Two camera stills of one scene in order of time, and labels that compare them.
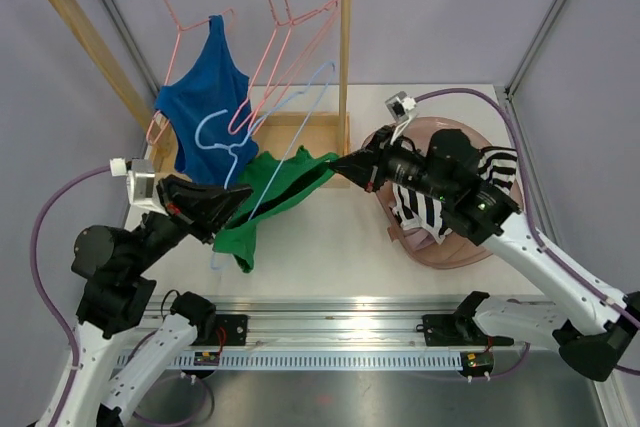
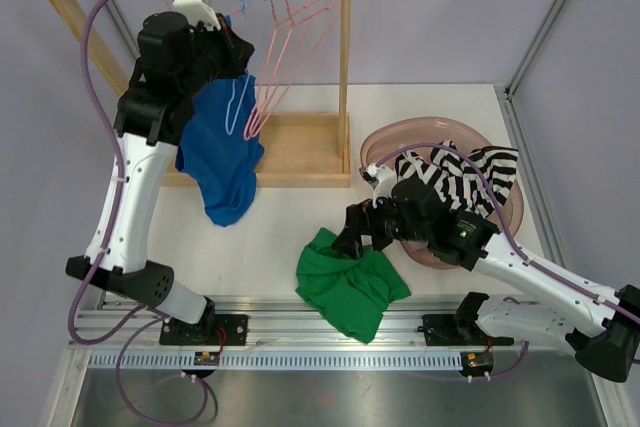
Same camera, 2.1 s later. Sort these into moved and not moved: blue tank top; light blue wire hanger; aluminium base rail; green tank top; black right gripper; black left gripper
Moved: green tank top; black left gripper; light blue wire hanger; black right gripper
Not moved: blue tank top; aluminium base rail
